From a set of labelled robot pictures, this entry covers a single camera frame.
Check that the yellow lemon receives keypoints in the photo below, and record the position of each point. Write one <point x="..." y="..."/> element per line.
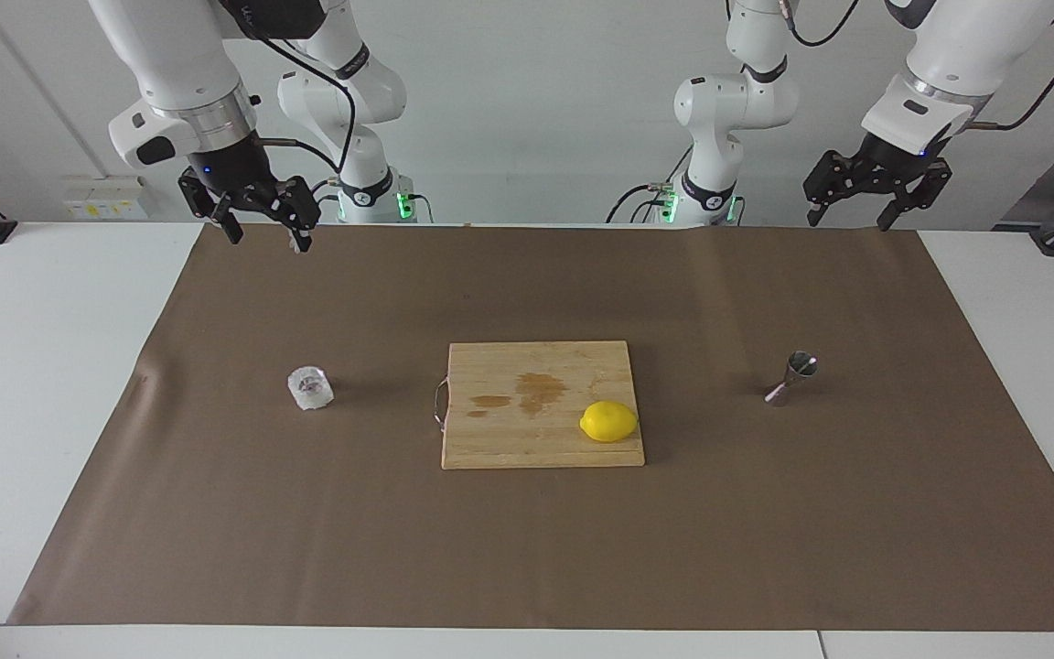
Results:
<point x="609" y="421"/>

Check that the steel double jigger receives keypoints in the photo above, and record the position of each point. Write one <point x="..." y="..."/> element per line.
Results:
<point x="800" y="366"/>

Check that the small clear glass cup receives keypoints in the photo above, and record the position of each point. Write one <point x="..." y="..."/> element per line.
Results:
<point x="310" y="389"/>

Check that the brown paper table mat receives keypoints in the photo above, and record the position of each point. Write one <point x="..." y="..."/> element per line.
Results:
<point x="527" y="549"/>

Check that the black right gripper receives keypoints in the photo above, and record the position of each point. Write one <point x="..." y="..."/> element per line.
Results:
<point x="239" y="165"/>

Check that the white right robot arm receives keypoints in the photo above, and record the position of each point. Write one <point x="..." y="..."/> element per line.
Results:
<point x="179" y="55"/>

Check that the white wall socket panel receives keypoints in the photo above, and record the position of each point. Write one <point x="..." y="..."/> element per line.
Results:
<point x="106" y="197"/>

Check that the wooden cutting board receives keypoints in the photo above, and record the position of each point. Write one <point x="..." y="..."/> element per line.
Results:
<point x="518" y="439"/>

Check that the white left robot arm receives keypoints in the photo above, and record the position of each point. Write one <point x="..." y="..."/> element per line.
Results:
<point x="957" y="46"/>

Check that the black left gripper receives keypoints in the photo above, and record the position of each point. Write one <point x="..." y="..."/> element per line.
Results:
<point x="893" y="163"/>

